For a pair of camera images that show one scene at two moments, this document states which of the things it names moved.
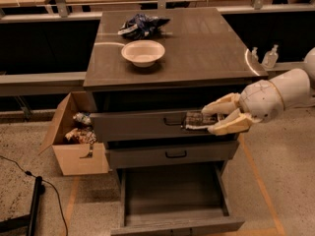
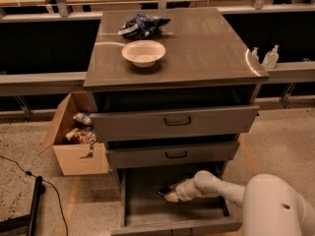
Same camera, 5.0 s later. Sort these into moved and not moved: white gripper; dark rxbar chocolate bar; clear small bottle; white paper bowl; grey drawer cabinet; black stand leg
Moved: white gripper; dark rxbar chocolate bar
Not moved: white paper bowl; grey drawer cabinet; black stand leg; clear small bottle
